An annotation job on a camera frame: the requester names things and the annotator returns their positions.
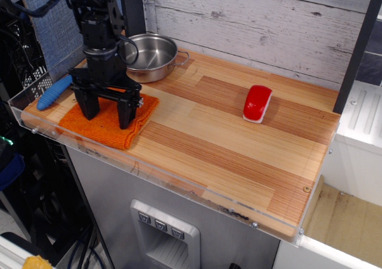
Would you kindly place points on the clear acrylic table guard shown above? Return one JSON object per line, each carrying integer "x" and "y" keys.
{"x": 197, "y": 142}

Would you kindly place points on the stainless steel pot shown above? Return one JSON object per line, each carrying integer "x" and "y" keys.
{"x": 151, "y": 57}

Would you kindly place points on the white toy sink unit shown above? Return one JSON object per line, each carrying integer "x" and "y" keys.
{"x": 343, "y": 223}

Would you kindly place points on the orange knitted towel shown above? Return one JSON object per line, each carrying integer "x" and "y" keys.
{"x": 104, "y": 127}

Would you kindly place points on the blue handled metal spoon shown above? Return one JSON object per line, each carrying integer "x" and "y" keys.
{"x": 53, "y": 92}

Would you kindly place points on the black vertical post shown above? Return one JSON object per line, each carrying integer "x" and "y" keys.
{"x": 356, "y": 58}

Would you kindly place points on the red toy sushi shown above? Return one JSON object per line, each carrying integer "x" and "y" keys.
{"x": 256, "y": 103}

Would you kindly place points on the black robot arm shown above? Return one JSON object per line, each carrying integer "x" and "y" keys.
{"x": 101, "y": 24}

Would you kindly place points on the grey toy fridge dispenser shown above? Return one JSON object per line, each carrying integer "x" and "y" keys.
{"x": 165, "y": 241}

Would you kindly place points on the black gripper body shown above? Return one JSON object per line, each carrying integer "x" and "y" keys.
{"x": 105, "y": 74}

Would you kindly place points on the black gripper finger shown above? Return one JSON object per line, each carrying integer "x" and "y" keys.
{"x": 127, "y": 111}
{"x": 88, "y": 103}

